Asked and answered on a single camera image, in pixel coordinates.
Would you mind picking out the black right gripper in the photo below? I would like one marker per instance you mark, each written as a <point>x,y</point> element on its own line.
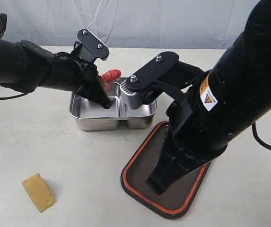
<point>188,144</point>

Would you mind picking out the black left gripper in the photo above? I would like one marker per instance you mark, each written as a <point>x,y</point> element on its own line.
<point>78,76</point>

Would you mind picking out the red toy sausage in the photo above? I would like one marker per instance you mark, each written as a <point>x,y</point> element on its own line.
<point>109,77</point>

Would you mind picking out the steel two-compartment lunch box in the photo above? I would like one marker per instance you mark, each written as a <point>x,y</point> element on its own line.
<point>89,116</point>

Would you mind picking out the lunch box lid orange seal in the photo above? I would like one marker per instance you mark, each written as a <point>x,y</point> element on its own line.
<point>177,200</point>

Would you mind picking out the yellow toy cheese wedge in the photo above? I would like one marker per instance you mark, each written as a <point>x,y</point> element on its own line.
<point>38,192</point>

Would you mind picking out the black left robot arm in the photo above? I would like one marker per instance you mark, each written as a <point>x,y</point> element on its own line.
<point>24,66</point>

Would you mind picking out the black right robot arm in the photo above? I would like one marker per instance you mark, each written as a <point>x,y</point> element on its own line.
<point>220,105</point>

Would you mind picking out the white backdrop cloth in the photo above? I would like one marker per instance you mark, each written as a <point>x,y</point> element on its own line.
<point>196,24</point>

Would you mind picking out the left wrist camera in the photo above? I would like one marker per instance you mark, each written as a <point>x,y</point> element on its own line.
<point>90,47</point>

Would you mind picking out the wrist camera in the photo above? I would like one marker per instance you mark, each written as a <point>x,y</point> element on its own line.
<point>164,73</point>
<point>90,47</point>

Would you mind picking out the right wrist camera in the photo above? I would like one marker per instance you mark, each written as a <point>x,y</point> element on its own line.
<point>164,73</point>

